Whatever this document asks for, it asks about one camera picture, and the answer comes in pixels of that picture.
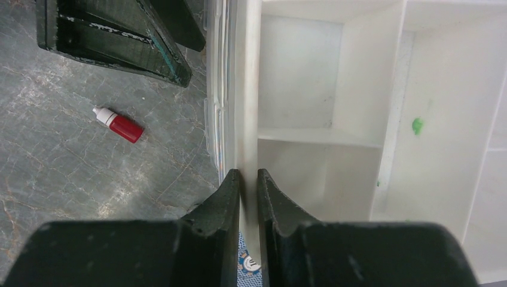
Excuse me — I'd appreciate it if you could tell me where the black open carrying case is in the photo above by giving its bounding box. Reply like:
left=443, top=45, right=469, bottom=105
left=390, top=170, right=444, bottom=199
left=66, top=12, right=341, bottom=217
left=237, top=233, right=263, bottom=287

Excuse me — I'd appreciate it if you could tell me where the white plastic drawer unit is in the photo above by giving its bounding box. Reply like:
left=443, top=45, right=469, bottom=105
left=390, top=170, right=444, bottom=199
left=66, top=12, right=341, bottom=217
left=203, top=1, right=506, bottom=284

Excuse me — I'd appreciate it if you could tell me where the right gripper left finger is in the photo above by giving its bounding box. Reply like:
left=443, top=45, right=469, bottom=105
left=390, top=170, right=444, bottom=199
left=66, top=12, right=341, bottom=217
left=4, top=169, right=241, bottom=286

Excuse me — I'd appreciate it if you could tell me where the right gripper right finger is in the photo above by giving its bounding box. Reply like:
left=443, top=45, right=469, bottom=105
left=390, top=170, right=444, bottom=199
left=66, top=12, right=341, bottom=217
left=257, top=169, right=478, bottom=286

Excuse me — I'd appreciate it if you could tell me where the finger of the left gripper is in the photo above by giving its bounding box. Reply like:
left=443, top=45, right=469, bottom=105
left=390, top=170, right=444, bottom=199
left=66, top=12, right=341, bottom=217
left=35, top=1, right=192, bottom=87
left=150, top=0, right=206, bottom=52

